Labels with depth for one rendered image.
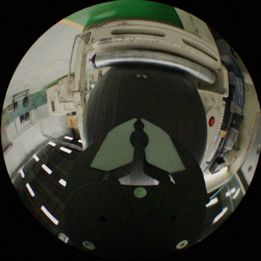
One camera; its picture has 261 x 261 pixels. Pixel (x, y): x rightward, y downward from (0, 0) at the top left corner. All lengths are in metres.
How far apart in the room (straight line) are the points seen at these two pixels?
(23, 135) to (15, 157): 2.81
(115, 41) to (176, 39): 0.13
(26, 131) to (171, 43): 11.60
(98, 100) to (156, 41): 0.17
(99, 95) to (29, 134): 11.60
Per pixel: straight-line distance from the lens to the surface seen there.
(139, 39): 0.22
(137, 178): 0.16
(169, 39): 0.24
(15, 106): 5.45
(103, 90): 0.17
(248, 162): 0.66
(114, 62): 0.23
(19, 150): 11.75
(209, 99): 0.40
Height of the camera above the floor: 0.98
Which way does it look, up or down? 25 degrees up
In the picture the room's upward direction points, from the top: 178 degrees counter-clockwise
